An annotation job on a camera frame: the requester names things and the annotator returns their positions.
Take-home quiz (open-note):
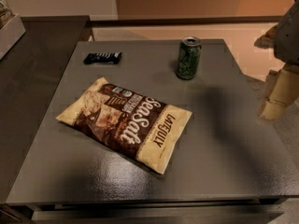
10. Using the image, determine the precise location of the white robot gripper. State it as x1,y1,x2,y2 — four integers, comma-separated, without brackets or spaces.
254,0,299,120

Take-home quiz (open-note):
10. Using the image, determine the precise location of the green soda can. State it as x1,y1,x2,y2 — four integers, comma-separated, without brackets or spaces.
176,36,202,80

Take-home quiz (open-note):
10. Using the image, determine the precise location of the Late July chips bag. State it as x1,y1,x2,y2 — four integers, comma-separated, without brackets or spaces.
56,77,192,174

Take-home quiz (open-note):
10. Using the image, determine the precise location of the dark blue candy bar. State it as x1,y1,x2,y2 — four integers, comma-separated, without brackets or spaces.
83,52,121,64

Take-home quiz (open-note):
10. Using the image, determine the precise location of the white box with snacks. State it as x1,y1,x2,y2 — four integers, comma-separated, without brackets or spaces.
0,0,26,60

